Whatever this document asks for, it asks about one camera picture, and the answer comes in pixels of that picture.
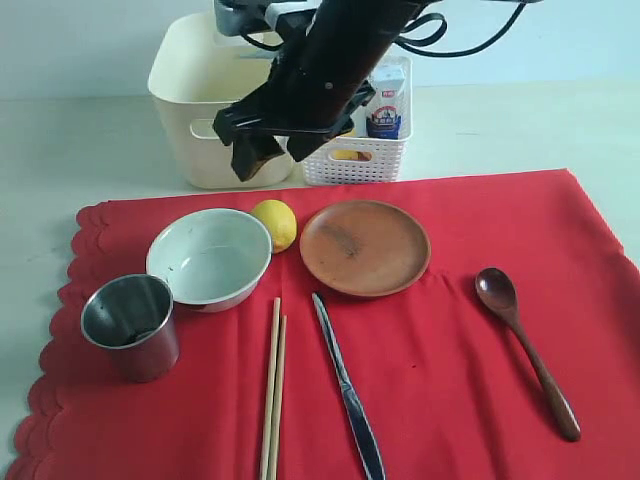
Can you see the yellow cheese wedge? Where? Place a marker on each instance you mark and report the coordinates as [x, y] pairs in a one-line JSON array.
[[349, 155]]

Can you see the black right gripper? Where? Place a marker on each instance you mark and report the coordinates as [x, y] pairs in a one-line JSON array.
[[317, 80]]

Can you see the dark wooden spoon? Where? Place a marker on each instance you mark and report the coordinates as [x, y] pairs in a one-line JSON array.
[[497, 292]]

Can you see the stainless steel cup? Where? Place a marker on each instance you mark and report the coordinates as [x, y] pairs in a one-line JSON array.
[[131, 317]]

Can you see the left wooden chopstick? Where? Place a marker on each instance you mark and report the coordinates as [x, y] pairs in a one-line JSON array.
[[269, 391]]

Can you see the white lattice plastic basket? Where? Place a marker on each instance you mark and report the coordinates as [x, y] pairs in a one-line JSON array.
[[385, 156]]

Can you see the right wooden chopstick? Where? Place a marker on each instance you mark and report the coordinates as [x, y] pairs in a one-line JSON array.
[[277, 401]]

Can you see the fried chicken nugget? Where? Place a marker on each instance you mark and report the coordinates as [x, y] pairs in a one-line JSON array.
[[260, 160]]

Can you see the cream plastic bin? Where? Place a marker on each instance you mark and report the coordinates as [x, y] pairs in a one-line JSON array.
[[197, 72]]

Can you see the white ceramic bowl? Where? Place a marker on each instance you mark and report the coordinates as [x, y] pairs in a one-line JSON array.
[[211, 259]]

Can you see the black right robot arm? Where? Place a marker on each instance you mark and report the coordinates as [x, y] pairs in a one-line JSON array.
[[318, 76]]

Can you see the brown wooden plate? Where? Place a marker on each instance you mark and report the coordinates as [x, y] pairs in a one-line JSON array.
[[365, 248]]

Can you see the red scalloped tablecloth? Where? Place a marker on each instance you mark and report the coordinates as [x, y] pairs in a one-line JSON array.
[[447, 388]]

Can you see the small milk carton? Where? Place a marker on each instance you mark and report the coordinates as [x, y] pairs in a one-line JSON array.
[[385, 110]]

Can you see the silver table knife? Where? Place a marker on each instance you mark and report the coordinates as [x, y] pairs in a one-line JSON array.
[[363, 435]]

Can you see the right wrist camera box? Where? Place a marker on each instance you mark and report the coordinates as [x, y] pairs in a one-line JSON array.
[[237, 18]]

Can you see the wooden chopstick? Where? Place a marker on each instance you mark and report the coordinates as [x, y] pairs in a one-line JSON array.
[[269, 391], [277, 401]]

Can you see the yellow lemon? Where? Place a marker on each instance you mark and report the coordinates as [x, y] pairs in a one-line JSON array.
[[280, 220]]

